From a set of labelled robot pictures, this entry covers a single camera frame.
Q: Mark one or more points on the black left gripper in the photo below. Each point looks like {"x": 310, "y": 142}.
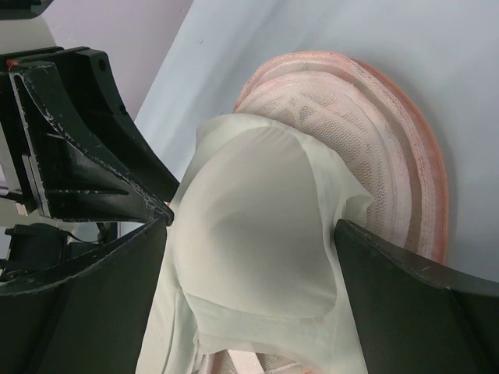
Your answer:
{"x": 69, "y": 148}

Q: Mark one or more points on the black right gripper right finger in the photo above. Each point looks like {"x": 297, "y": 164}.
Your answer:
{"x": 412, "y": 314}

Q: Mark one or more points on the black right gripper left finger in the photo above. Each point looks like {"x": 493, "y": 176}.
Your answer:
{"x": 88, "y": 315}

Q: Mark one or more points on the white bra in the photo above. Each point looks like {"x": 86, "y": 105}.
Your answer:
{"x": 250, "y": 262}

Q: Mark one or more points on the pink floral mesh laundry bag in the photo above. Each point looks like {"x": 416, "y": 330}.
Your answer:
{"x": 378, "y": 133}

